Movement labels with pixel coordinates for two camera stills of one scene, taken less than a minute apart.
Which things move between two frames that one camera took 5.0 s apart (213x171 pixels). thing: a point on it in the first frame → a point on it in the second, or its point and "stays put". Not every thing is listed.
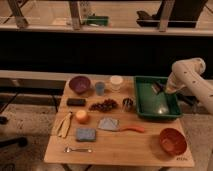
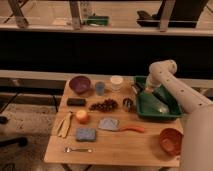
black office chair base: (22, 140) stays put
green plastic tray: (150, 105) stays put
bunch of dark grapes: (107, 105) stays put
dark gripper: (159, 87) → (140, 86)
